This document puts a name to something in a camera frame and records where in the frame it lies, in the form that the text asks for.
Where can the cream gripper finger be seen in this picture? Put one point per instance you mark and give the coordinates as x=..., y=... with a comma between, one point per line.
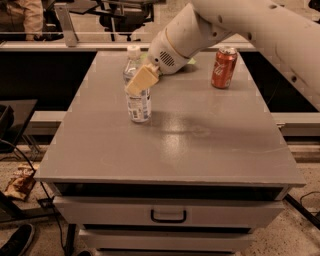
x=146, y=76

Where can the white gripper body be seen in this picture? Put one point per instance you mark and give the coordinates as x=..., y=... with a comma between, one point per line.
x=165, y=56

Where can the clear plastic water bottle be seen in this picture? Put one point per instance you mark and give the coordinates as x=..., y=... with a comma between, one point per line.
x=139, y=107

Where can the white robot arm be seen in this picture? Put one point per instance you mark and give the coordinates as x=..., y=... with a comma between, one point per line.
x=287, y=40

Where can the red coke can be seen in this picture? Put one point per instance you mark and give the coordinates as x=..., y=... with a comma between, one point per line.
x=225, y=61

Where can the green chip bag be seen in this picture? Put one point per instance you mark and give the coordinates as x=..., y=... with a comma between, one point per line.
x=192, y=61

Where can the black office chair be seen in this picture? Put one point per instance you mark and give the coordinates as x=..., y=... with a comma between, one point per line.
x=121, y=17

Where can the grey drawer cabinet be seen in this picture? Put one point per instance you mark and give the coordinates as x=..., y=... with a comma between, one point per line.
x=217, y=154

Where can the black side table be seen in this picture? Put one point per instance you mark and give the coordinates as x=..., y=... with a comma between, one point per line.
x=15, y=117

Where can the person in beige shirt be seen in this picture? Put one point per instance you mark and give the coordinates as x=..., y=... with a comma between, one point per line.
x=21, y=20

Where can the brown snack bag on floor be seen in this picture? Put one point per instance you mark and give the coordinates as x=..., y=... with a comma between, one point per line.
x=21, y=183

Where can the black shoe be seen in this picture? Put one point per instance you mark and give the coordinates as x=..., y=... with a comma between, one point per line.
x=19, y=241

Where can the left metal bracket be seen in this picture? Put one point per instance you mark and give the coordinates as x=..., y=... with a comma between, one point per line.
x=70, y=37

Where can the black drawer handle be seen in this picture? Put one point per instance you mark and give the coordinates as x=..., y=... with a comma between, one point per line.
x=168, y=217

